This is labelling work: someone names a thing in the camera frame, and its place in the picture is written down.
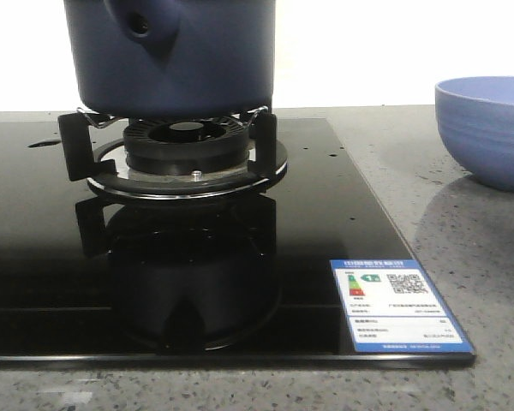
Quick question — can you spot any blue plastic bowl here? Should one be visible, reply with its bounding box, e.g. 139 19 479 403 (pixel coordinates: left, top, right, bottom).
434 76 514 193

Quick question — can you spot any black pot support grate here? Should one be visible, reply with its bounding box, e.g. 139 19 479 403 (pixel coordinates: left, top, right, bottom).
58 106 288 202

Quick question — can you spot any dark blue cooking pot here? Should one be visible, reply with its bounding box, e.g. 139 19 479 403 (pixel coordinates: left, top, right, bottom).
64 1 276 119

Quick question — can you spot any black glass gas stove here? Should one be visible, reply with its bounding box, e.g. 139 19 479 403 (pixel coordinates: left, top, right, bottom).
0 119 475 368

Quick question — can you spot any black gas burner head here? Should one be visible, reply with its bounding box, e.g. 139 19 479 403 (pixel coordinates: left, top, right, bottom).
123 117 249 176

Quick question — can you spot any blue energy label sticker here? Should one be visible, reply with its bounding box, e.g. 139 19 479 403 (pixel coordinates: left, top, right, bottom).
330 259 475 355

